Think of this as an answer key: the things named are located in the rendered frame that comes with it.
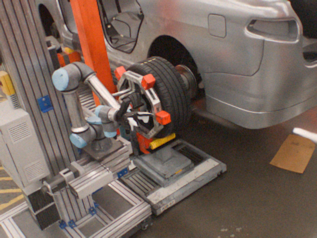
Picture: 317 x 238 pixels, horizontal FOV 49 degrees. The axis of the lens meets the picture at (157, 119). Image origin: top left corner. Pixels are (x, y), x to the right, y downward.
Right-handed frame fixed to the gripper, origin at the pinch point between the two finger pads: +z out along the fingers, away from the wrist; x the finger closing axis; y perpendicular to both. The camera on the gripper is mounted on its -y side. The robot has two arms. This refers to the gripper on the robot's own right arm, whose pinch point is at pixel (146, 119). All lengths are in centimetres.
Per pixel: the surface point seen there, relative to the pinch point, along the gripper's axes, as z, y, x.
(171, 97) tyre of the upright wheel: -32, 17, -72
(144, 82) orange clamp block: -48, 4, -60
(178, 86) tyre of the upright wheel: -31, 10, -81
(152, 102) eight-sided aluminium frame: -41, 18, -60
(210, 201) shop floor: -7, 112, -90
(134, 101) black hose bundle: -51, 16, -52
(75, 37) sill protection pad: -250, 4, -176
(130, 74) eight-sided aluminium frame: -69, 3, -70
